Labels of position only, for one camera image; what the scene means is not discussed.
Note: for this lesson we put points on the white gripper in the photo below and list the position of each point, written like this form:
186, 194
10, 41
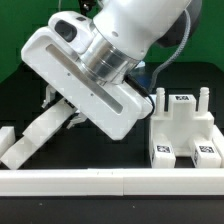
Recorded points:
113, 108

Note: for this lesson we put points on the white chair back long part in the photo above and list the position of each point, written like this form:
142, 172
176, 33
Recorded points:
37, 134

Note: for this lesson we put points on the white chair seat part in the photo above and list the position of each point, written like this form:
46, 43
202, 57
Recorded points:
185, 118

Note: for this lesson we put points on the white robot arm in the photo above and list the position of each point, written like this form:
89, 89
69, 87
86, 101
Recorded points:
87, 60

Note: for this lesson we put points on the white left rail block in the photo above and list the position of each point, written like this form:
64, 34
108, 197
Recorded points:
7, 138

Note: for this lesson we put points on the white rail block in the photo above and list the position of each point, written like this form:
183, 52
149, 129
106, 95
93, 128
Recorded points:
7, 138
218, 140

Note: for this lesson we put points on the white right rail block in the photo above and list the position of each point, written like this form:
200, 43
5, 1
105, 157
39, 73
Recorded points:
218, 140

